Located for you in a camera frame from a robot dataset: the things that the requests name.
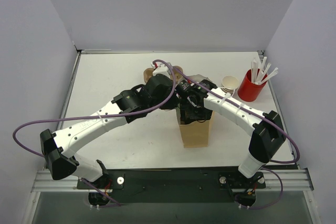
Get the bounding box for brown paper takeout bag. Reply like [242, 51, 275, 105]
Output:
[175, 75, 216, 148]

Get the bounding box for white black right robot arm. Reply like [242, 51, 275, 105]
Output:
[175, 79, 286, 178]

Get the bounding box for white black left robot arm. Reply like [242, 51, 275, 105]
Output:
[40, 74, 177, 188]

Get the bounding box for brown pulp cup carrier stack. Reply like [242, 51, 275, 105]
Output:
[143, 66, 183, 83]

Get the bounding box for brown paper cup stack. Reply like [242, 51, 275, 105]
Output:
[220, 76, 240, 96]

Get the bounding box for red ribbed straw cup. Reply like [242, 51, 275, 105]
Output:
[237, 69, 266, 102]

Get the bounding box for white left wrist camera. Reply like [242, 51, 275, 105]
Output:
[151, 61, 173, 78]

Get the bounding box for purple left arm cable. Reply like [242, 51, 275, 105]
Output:
[12, 59, 176, 207]

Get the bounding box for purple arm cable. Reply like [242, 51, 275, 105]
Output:
[172, 67, 300, 210]
[12, 59, 176, 207]

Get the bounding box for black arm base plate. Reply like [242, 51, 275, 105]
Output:
[77, 166, 266, 205]

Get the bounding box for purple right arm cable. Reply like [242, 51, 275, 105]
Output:
[172, 67, 300, 210]

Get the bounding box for aluminium front rail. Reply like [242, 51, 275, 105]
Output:
[32, 167, 314, 192]

